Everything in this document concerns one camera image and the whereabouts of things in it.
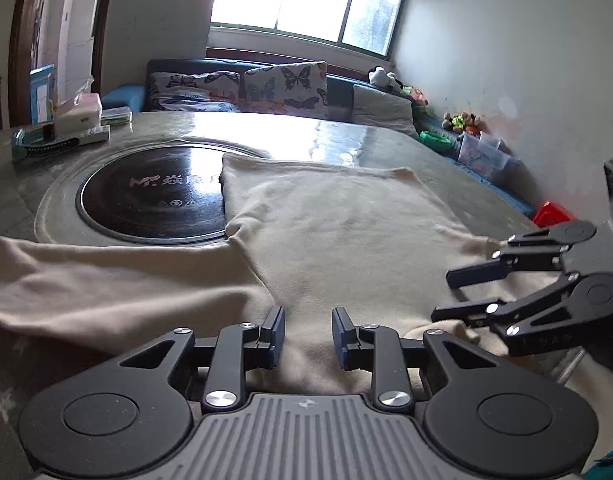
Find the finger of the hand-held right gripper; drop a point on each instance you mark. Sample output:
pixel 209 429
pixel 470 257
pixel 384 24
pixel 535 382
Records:
pixel 479 272
pixel 461 313

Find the white tissue box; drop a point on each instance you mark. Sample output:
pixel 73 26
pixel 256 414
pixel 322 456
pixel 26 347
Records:
pixel 79 112

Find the silver and green tray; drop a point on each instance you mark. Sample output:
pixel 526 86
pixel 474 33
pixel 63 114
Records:
pixel 46 144

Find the green flat packet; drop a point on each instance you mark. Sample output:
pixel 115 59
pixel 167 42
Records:
pixel 116 116

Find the panda plush toy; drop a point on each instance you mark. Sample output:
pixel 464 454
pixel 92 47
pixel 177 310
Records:
pixel 385 79

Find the red plastic object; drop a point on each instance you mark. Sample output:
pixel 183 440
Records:
pixel 551 214

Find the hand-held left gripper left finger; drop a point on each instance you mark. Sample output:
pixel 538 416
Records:
pixel 275 332

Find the grey pillow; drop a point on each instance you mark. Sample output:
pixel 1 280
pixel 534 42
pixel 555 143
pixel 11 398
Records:
pixel 381 107

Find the black round induction cooktop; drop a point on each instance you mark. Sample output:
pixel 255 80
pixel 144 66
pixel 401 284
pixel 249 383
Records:
pixel 151 195

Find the blue sofa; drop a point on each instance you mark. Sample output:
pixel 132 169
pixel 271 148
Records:
pixel 339 95

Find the beige long-sleeved top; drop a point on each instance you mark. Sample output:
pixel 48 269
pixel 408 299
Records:
pixel 336 230

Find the clear plastic storage box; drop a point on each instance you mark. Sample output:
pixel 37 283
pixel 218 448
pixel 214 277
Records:
pixel 481 156

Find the wide butterfly print pillow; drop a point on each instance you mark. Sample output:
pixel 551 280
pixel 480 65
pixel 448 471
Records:
pixel 191 87

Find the blue cardboard box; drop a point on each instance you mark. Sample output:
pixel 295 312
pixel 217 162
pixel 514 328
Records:
pixel 40 95

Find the teal cloth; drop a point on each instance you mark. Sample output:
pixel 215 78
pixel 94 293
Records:
pixel 609 467

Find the pile of small plush toys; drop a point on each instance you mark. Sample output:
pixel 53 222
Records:
pixel 461 121

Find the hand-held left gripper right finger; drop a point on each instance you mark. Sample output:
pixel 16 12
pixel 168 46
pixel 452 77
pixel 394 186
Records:
pixel 341 336

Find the brown wooden door frame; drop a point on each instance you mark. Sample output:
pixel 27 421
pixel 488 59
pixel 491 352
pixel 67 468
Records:
pixel 21 35

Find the window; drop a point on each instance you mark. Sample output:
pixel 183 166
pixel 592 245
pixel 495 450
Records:
pixel 296 0

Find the green plastic container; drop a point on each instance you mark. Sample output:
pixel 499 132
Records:
pixel 436 141

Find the square butterfly print pillow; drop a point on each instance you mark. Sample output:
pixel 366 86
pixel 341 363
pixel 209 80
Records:
pixel 286 87

